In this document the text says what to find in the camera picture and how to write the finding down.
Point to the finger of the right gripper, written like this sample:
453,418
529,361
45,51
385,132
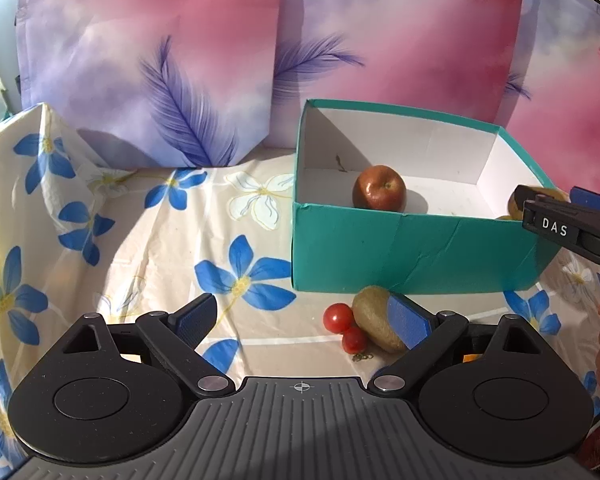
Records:
521,194
585,198

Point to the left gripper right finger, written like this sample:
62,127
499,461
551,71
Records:
428,338

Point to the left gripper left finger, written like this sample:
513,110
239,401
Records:
172,338

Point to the red apple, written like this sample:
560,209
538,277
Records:
379,188

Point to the brown kiwi on sheet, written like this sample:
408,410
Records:
370,311

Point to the red cherry tomato lower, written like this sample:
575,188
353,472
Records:
354,341

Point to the red cherry tomato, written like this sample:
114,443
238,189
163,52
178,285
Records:
354,341
338,318

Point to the teal cardboard box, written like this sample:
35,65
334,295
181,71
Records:
452,237

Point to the right feather tote bag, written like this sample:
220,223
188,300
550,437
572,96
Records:
551,105

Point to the feather tote bag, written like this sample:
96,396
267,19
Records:
165,83
452,56
551,105

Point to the red cherry tomato upper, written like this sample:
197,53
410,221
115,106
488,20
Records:
338,318

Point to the floral bed sheet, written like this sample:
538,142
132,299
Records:
86,250

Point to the middle feather tote bag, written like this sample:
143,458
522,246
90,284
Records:
452,56

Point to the left feather tote bag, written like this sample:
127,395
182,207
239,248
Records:
165,83

